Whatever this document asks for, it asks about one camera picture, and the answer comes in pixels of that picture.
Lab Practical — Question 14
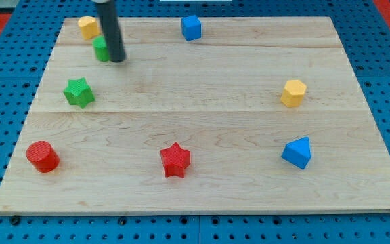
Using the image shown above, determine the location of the green cylinder block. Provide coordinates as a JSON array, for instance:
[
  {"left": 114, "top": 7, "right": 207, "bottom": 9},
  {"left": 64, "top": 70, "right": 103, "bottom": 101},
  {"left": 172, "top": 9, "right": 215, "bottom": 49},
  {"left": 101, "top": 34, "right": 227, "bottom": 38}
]
[{"left": 92, "top": 35, "right": 110, "bottom": 62}]

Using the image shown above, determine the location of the yellow heart block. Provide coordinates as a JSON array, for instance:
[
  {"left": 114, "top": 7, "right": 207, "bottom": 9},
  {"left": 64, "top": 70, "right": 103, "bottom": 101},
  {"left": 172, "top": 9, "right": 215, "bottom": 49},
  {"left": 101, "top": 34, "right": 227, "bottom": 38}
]
[{"left": 77, "top": 16, "right": 100, "bottom": 40}]

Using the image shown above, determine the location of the wooden board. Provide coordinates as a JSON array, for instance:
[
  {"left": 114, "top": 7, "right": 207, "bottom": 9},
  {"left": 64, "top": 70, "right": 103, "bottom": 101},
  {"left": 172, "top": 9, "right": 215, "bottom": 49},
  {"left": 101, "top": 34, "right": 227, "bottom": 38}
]
[{"left": 0, "top": 17, "right": 390, "bottom": 216}]

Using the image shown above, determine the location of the red star block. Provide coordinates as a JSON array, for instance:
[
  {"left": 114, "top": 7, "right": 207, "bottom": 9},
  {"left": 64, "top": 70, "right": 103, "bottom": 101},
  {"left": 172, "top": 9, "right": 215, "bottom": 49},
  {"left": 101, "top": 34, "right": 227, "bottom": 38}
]
[{"left": 160, "top": 142, "right": 191, "bottom": 178}]

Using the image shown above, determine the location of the blue cube block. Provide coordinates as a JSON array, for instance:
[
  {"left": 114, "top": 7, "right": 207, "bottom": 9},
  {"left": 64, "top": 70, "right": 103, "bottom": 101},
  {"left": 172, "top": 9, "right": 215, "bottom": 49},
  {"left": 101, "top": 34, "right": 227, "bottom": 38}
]
[{"left": 181, "top": 15, "right": 202, "bottom": 41}]

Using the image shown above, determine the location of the yellow hexagon block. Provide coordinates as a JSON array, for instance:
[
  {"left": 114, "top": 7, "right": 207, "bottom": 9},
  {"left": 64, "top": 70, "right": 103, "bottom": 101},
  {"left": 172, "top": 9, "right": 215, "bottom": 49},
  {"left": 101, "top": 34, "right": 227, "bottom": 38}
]
[{"left": 280, "top": 80, "right": 307, "bottom": 108}]

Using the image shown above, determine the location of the blue triangular prism block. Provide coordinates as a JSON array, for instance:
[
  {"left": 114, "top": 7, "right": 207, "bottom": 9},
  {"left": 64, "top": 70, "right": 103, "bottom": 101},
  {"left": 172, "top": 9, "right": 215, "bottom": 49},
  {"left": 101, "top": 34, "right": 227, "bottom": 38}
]
[{"left": 281, "top": 136, "right": 311, "bottom": 169}]

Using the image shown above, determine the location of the green star block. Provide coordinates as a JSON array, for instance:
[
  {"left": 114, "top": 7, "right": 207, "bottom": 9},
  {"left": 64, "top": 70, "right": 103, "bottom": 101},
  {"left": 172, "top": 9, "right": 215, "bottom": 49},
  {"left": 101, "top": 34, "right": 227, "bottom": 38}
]
[{"left": 63, "top": 77, "right": 95, "bottom": 108}]

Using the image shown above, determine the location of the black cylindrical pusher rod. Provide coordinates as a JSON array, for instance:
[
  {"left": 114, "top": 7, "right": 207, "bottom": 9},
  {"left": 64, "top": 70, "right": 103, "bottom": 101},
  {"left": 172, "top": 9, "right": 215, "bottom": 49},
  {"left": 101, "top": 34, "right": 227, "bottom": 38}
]
[{"left": 93, "top": 0, "right": 126, "bottom": 63}]

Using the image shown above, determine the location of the red cylinder block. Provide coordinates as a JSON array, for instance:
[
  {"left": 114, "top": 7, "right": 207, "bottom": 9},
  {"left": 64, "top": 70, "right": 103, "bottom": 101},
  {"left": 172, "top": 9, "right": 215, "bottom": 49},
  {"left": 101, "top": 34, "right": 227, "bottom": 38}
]
[{"left": 26, "top": 141, "right": 60, "bottom": 173}]

